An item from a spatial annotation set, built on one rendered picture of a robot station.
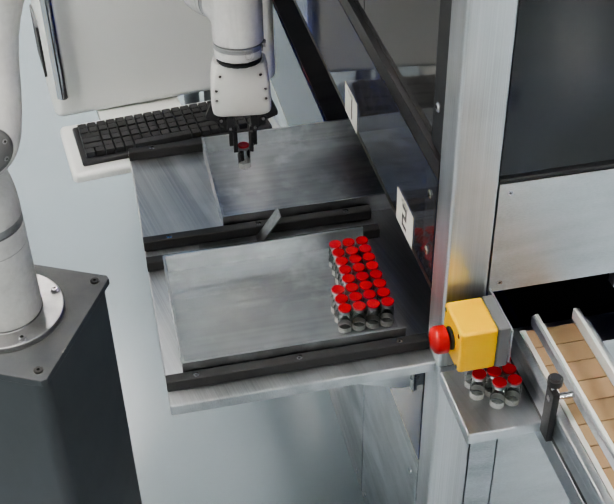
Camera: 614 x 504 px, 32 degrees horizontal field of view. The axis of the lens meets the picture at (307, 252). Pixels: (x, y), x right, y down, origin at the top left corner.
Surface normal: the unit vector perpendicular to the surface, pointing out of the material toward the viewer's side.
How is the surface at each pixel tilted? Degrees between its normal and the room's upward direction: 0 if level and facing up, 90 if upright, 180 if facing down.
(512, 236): 90
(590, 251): 90
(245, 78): 87
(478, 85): 90
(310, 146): 0
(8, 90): 71
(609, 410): 0
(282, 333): 0
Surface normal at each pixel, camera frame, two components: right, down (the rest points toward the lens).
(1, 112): 0.76, 0.04
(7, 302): 0.46, 0.54
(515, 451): 0.22, 0.61
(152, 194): -0.02, -0.78
